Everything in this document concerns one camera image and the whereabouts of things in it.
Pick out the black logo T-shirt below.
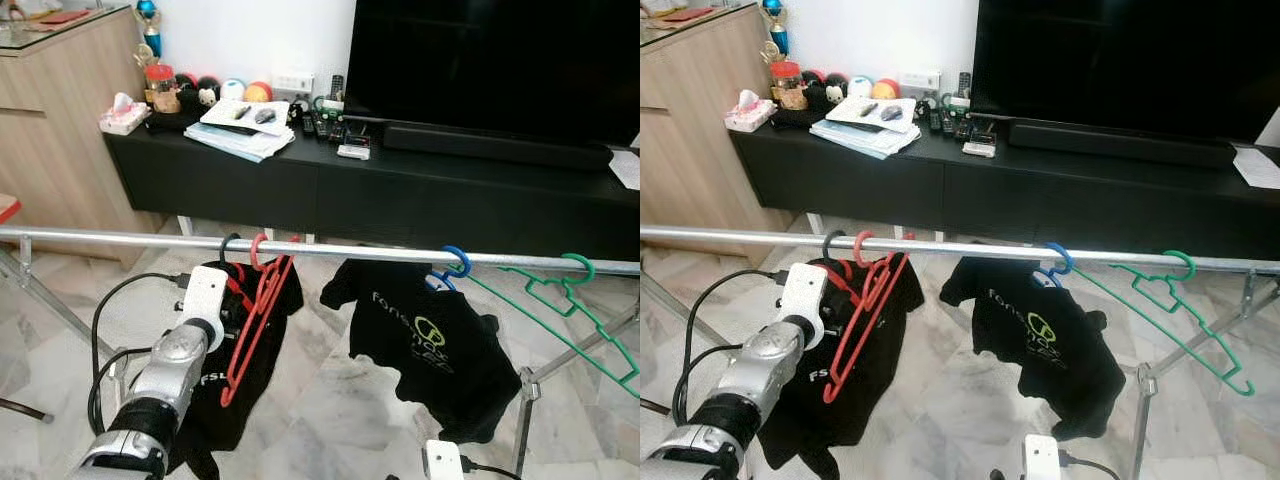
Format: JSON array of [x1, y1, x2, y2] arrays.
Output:
[[320, 258, 523, 443], [940, 255, 1128, 441]]

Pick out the stack of papers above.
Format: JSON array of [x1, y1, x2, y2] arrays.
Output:
[[183, 98, 296, 163], [810, 95, 921, 161]]

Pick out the pink white tissue box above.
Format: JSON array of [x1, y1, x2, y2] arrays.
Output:
[[725, 88, 779, 133], [98, 92, 151, 136]]

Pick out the light wooden cabinet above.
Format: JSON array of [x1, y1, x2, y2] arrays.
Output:
[[0, 5, 166, 269], [640, 5, 796, 263]]

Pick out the silver metal clothes rack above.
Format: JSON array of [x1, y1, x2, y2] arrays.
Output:
[[640, 225, 1280, 480], [0, 225, 641, 480]]

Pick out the red plastic hanger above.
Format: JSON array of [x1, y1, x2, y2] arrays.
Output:
[[822, 230, 909, 404], [220, 232, 298, 408]]

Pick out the red lid jar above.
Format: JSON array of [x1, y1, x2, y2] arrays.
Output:
[[770, 60, 806, 111], [145, 63, 179, 114]]

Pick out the black round plush toys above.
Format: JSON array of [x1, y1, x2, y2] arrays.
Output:
[[805, 70, 851, 106], [175, 72, 221, 109]]

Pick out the black jacket red stripes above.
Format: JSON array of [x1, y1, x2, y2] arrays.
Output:
[[755, 255, 926, 480], [165, 258, 306, 480]]

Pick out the black television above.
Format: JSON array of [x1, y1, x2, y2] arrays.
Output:
[[970, 0, 1280, 146], [343, 0, 641, 148]]

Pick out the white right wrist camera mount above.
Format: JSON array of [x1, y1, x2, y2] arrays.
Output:
[[422, 440, 466, 480], [1023, 433, 1063, 480]]

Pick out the black soundbar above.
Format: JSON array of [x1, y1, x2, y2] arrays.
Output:
[[1008, 118, 1239, 169], [383, 122, 614, 173]]

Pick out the blue trophy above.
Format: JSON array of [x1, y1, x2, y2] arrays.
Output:
[[762, 0, 789, 56], [135, 0, 161, 59]]

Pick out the green plastic hanger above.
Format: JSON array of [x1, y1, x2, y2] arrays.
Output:
[[1075, 250, 1256, 398], [470, 252, 641, 399]]

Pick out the blue plastic hanger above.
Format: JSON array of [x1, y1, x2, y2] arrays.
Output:
[[425, 245, 473, 293], [1035, 242, 1076, 291]]

